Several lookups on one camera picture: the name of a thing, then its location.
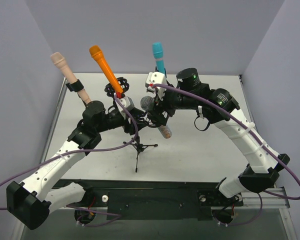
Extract cyan microphone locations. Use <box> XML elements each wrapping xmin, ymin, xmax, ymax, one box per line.
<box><xmin>152</xmin><ymin>42</ymin><xmax>166</xmax><ymax>75</ymax></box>

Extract black tripod shock mount stand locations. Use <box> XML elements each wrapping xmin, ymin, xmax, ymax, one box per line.
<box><xmin>123</xmin><ymin>111</ymin><xmax>158</xmax><ymax>173</ymax></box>

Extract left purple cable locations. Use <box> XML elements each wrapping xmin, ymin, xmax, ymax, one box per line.
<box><xmin>0</xmin><ymin>96</ymin><xmax>141</xmax><ymax>211</ymax></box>

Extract orange microphone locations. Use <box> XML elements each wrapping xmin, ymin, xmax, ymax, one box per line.
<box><xmin>89</xmin><ymin>45</ymin><xmax>124</xmax><ymax>97</ymax></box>

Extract black stand with beige microphone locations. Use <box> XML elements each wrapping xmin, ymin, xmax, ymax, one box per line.
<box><xmin>66</xmin><ymin>79</ymin><xmax>91</xmax><ymax>107</ymax></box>

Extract silver glitter microphone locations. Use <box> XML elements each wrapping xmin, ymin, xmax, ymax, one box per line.
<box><xmin>140</xmin><ymin>96</ymin><xmax>172</xmax><ymax>139</ymax></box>

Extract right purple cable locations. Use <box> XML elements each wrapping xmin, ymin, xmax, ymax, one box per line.
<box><xmin>152</xmin><ymin>83</ymin><xmax>300</xmax><ymax>201</ymax></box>

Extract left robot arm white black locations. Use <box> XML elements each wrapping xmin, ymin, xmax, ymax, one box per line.
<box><xmin>6</xmin><ymin>97</ymin><xmax>146</xmax><ymax>230</ymax></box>

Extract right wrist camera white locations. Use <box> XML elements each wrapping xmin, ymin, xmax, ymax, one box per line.
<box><xmin>145</xmin><ymin>71</ymin><xmax>167</xmax><ymax>101</ymax></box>

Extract black stand with orange microphone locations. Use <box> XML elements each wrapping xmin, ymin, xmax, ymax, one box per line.
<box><xmin>104</xmin><ymin>77</ymin><xmax>130</xmax><ymax>99</ymax></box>

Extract purple cable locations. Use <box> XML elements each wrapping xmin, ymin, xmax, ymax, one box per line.
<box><xmin>152</xmin><ymin>83</ymin><xmax>300</xmax><ymax>201</ymax></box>
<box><xmin>0</xmin><ymin>96</ymin><xmax>141</xmax><ymax>211</ymax></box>

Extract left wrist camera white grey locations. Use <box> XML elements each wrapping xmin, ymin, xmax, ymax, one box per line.
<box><xmin>114</xmin><ymin>96</ymin><xmax>135</xmax><ymax>119</ymax></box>

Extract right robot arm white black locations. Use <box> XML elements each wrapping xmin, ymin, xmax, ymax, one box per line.
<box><xmin>145</xmin><ymin>68</ymin><xmax>290</xmax><ymax>205</ymax></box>

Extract aluminium frame rail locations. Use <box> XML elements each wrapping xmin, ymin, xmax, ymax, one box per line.
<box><xmin>241</xmin><ymin>187</ymin><xmax>290</xmax><ymax>209</ymax></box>

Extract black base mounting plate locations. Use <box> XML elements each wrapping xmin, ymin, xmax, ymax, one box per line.
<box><xmin>54</xmin><ymin>179</ymin><xmax>243</xmax><ymax>221</ymax></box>

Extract beige microphone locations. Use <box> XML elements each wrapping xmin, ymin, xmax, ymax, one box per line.
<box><xmin>50</xmin><ymin>51</ymin><xmax>92</xmax><ymax>105</ymax></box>

